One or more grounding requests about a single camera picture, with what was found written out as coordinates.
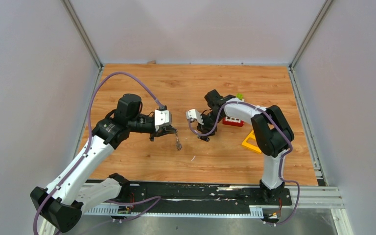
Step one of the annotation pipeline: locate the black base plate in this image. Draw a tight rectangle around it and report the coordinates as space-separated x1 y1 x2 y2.
98 181 292 215

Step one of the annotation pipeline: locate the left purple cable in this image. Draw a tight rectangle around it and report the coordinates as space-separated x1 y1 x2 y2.
33 71 167 235

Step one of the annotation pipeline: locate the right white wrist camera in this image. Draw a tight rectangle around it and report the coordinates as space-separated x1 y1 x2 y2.
186 109 204 125

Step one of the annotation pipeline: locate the silver keyring with clips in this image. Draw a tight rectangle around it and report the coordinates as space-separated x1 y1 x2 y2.
175 130 182 151

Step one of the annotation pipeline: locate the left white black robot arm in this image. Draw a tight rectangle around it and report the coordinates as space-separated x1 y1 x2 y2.
30 94 177 233

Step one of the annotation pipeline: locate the red green toy brick car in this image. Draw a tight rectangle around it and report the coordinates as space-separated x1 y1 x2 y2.
236 93 244 101

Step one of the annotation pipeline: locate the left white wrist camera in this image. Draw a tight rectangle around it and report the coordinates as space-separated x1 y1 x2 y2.
154 109 172 131

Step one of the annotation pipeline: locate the red white toy block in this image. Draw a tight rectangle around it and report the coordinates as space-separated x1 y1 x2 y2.
222 117 244 127

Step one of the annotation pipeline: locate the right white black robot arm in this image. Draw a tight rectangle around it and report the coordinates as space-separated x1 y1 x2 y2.
187 90 294 205

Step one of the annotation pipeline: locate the purple cable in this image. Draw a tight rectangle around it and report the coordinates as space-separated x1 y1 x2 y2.
33 71 167 235
188 101 301 227

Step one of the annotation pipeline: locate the white slotted cable duct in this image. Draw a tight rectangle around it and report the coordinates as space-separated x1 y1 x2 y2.
85 204 264 219

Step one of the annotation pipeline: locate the yellow triangular toy piece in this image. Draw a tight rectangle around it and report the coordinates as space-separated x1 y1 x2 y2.
241 131 262 154

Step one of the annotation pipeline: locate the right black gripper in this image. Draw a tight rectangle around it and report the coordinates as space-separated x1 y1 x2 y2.
196 111 224 139

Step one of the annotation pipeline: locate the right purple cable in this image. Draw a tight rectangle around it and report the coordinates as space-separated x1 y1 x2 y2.
188 101 301 227

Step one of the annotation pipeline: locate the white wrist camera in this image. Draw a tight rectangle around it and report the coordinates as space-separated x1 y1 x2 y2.
154 109 172 131
186 109 204 125

